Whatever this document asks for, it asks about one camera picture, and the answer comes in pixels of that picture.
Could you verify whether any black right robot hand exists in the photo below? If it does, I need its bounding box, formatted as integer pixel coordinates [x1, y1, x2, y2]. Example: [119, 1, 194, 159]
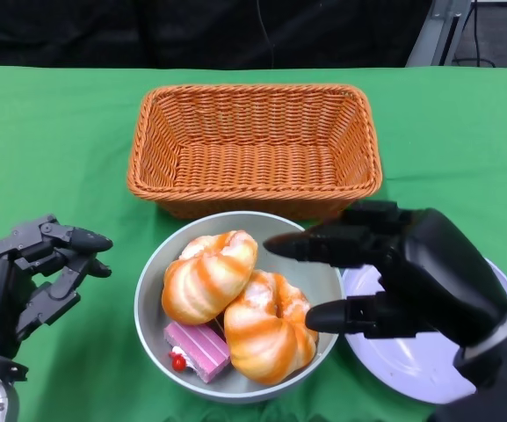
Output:
[264, 200, 507, 351]

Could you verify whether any grey round bowl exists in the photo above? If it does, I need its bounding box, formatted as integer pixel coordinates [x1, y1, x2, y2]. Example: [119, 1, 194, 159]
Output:
[134, 210, 346, 404]

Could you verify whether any ring-shaped striped orange bread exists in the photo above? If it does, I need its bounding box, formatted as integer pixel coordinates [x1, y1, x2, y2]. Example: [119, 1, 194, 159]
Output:
[223, 270, 320, 387]

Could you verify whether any long striped orange bread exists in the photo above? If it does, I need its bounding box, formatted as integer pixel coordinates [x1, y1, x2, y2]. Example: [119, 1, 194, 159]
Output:
[161, 229, 259, 326]

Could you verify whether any white round plate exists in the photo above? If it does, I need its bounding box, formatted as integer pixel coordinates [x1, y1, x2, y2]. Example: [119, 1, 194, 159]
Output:
[343, 257, 507, 404]

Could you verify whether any orange wicker basket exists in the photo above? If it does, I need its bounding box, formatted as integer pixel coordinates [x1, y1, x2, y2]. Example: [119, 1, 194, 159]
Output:
[126, 83, 384, 221]

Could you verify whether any pink cake slice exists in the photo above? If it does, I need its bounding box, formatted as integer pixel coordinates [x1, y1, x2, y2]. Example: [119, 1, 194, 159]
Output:
[163, 321, 231, 384]

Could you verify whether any green tablecloth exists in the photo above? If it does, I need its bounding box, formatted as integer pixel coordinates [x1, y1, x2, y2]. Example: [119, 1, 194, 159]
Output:
[0, 64, 507, 422]

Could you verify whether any black cloth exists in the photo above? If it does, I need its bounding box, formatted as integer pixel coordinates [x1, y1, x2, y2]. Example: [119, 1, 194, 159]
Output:
[0, 0, 432, 68]

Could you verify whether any grey aluminium frame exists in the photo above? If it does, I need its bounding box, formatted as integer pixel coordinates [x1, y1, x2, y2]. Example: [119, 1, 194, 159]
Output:
[405, 0, 474, 67]

